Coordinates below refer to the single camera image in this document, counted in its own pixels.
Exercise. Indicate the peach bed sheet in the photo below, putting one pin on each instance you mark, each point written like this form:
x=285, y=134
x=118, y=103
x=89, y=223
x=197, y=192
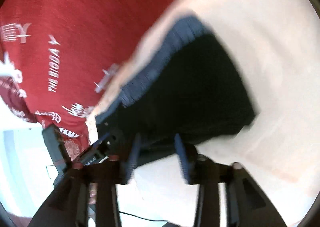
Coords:
x=262, y=41

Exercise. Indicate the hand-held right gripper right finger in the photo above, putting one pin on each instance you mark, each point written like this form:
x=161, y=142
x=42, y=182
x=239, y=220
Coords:
x=182, y=159

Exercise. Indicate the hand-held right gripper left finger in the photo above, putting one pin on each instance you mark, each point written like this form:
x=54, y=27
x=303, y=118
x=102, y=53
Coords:
x=133, y=154

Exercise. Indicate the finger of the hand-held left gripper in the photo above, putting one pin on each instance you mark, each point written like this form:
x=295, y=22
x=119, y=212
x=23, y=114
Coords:
x=105, y=138

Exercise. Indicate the person's left hand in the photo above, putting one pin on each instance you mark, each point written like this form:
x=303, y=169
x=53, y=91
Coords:
x=92, y=193

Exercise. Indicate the black pants with blue stripes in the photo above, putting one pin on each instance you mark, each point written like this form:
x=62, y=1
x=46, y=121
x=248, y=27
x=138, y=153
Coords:
x=190, y=86

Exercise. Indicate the red printed blanket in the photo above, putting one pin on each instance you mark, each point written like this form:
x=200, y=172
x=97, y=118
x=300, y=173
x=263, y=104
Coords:
x=87, y=29

